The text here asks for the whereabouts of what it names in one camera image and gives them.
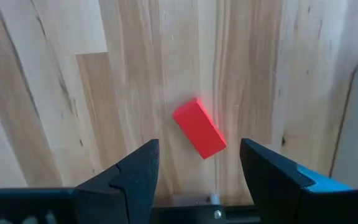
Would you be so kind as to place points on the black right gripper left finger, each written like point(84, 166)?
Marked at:
point(126, 193)

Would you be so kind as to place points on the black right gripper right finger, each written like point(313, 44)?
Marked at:
point(284, 199)

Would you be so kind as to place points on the red block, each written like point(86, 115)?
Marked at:
point(199, 127)

